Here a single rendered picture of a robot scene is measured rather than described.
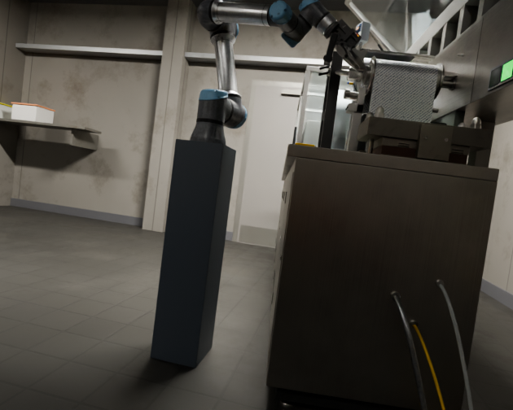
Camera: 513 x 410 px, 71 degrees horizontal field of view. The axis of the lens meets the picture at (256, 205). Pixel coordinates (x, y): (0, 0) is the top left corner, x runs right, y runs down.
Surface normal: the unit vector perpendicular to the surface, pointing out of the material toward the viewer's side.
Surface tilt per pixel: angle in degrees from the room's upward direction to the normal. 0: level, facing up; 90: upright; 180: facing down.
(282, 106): 90
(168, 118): 90
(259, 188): 90
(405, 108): 90
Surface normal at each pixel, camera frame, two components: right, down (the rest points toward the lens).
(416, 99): -0.06, 0.04
